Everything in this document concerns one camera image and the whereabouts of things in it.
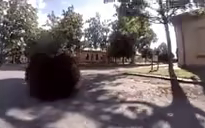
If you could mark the low brown building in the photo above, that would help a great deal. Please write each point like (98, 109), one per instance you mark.
(91, 56)

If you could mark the beige building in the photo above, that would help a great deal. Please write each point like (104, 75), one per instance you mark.
(196, 40)

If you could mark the thin tree trunk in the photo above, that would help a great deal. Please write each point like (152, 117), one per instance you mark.
(169, 50)

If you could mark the row of trees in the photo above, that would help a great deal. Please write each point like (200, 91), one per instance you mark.
(90, 33)

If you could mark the dark round bush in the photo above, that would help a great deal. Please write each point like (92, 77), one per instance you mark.
(51, 78)

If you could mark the concrete kerb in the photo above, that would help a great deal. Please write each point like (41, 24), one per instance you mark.
(160, 77)

